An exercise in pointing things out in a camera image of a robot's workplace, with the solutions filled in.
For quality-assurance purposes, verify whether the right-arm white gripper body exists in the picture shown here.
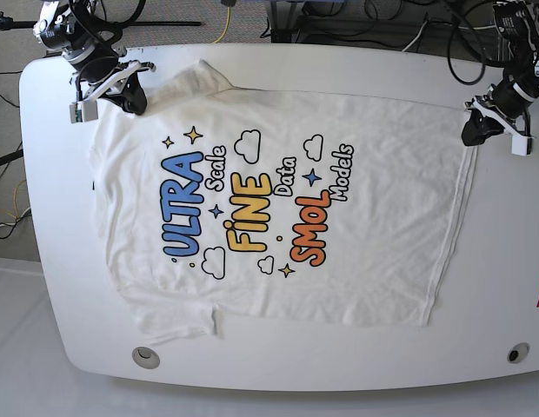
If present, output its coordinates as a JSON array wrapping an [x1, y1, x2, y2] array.
[[74, 59, 156, 103]]

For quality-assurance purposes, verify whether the left-arm white gripper body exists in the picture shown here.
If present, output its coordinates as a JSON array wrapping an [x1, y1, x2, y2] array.
[[464, 94, 535, 138]]

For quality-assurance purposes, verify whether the white printed T-shirt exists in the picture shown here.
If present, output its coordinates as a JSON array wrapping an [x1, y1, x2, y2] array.
[[89, 62, 476, 343]]

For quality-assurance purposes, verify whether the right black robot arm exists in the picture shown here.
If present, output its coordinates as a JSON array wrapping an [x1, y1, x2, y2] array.
[[33, 1, 156, 123]]

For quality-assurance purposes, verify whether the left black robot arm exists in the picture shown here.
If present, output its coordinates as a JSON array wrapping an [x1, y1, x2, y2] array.
[[443, 1, 539, 156]]

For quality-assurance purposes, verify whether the black tripod stand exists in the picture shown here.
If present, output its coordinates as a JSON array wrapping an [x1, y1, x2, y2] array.
[[0, 11, 202, 173]]

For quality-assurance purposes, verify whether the right table grommet hole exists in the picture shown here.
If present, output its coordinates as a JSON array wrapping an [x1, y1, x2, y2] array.
[[507, 342, 530, 364]]

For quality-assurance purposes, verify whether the table grommet hole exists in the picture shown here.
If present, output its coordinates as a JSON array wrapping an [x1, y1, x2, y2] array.
[[131, 347, 161, 370], [507, 342, 530, 364]]

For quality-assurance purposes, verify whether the left table grommet hole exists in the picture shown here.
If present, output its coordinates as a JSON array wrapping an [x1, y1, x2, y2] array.
[[131, 347, 161, 370]]

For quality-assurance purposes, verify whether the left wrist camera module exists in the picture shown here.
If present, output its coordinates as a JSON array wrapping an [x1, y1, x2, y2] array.
[[511, 135, 534, 156]]

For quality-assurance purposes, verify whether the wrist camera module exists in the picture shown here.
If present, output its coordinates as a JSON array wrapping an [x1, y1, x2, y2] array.
[[511, 135, 534, 156], [69, 100, 98, 124]]

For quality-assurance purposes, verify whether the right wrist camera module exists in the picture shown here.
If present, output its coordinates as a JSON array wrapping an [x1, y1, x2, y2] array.
[[69, 100, 98, 124]]

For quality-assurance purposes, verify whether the white cable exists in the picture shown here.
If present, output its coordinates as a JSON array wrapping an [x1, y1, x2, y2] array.
[[402, 19, 431, 52]]

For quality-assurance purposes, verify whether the yellow cable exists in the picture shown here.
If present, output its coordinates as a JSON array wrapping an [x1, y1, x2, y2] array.
[[214, 0, 236, 44]]

